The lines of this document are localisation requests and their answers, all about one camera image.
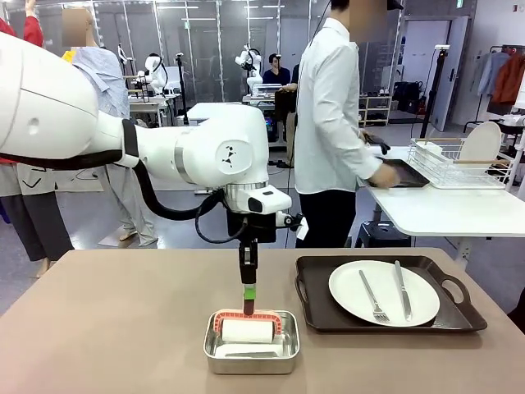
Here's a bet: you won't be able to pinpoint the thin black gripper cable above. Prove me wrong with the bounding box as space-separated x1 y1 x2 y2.
194 190 249 244

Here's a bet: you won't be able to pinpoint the black tripod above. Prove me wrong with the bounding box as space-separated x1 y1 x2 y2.
175 53 190 124

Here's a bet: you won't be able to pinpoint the red handled lint roller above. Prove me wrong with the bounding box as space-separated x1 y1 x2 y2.
212 298 286 346

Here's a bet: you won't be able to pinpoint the background workbench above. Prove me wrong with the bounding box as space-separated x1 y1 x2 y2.
126 88 181 128

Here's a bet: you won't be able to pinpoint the white cutlery holder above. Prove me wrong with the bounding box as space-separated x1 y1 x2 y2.
413 139 444 157

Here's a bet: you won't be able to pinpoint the man in white shirt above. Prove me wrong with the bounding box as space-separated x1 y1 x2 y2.
293 0 405 250

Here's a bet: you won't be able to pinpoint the silver fork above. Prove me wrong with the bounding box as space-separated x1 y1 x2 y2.
358 269 390 324

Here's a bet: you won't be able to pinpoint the silver knife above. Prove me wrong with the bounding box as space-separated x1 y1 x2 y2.
393 260 413 322

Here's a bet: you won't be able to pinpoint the grey door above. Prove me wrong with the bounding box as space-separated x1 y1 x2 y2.
401 16 468 132

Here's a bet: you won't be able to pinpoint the orange hanging jacket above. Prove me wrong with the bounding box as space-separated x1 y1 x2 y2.
491 53 525 106

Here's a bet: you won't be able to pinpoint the white wire dish rack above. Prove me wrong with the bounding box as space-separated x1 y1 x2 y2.
407 136 517 190

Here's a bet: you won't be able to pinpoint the rectangular steel tray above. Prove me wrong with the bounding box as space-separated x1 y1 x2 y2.
203 309 301 375

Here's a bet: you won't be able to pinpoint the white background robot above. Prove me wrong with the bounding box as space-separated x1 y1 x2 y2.
137 53 170 98
235 44 264 89

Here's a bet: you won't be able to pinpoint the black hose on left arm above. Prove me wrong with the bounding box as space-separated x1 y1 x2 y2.
0 118 226 221

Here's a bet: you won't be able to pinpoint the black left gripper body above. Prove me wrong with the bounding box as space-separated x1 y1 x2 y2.
226 211 279 244

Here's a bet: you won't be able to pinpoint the white side table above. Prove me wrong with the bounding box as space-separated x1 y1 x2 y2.
360 145 525 263

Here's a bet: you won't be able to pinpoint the seated person in navy top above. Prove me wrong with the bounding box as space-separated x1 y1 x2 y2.
262 53 292 87

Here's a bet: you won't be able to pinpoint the black stand with white box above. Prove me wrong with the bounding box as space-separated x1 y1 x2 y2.
418 44 450 132

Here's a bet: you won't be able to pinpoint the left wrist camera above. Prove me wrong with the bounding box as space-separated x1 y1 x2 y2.
275 211 309 242

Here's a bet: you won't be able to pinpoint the white background desk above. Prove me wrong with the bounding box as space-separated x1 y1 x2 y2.
186 102 247 126

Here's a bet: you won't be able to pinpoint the dark cloth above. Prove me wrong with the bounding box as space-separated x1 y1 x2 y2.
364 131 390 156

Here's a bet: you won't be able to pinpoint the man's right forearm white sleeve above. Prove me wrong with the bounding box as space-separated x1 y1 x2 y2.
350 137 385 184

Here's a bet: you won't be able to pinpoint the black clothes rack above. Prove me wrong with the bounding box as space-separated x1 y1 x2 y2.
463 44 525 133

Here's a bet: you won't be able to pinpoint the light blue hanging shirt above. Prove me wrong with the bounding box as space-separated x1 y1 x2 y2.
475 51 509 98

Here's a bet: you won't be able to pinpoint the black bags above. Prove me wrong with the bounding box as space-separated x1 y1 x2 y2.
392 80 424 115

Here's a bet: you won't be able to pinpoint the white shoe rack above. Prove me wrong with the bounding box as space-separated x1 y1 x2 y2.
358 92 393 127

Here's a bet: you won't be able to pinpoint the black stool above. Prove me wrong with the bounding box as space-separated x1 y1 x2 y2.
353 220 413 250

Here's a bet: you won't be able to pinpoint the man's right hand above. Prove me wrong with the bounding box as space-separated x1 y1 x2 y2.
370 163 399 188

